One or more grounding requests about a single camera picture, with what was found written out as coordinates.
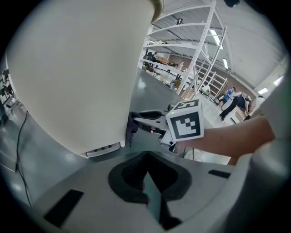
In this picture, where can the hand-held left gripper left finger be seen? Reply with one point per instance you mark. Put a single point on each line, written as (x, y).
(125, 182)

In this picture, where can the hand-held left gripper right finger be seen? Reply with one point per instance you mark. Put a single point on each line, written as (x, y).
(175, 182)

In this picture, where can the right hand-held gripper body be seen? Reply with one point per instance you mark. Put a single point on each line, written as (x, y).
(186, 123)

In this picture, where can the dark blue cloth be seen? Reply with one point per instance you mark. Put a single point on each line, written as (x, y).
(131, 129)

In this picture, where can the beige plastic trash bin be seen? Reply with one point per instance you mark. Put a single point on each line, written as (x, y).
(68, 68)

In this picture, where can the person's right forearm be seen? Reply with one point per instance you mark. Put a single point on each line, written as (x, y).
(227, 138)

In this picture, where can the white metal shelving unit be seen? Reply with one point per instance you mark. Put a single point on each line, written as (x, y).
(198, 45)

